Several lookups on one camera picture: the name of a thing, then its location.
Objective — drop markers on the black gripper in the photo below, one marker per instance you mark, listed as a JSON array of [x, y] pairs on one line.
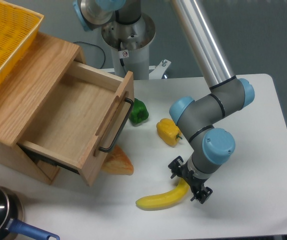
[[193, 177]]

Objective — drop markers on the yellow banana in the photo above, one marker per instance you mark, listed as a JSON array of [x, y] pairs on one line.
[[164, 200]]

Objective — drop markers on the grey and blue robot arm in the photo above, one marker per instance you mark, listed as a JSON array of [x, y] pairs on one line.
[[212, 147]]

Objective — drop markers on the yellow bell pepper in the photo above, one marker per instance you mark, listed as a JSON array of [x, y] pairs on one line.
[[169, 132]]

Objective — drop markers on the toasted bread slice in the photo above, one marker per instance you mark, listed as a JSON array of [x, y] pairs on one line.
[[117, 163]]

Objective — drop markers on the green bell pepper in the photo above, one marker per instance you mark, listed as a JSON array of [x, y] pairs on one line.
[[139, 112]]

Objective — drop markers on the open wooden drawer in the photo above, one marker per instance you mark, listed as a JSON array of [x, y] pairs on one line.
[[81, 120]]

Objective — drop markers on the wooden drawer cabinet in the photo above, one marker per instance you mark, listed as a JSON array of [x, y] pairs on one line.
[[23, 93]]

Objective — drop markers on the yellow plastic basket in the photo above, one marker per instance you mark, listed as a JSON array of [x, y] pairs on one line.
[[18, 29]]

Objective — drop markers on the black pot with blue handle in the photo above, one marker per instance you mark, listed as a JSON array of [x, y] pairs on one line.
[[11, 219]]

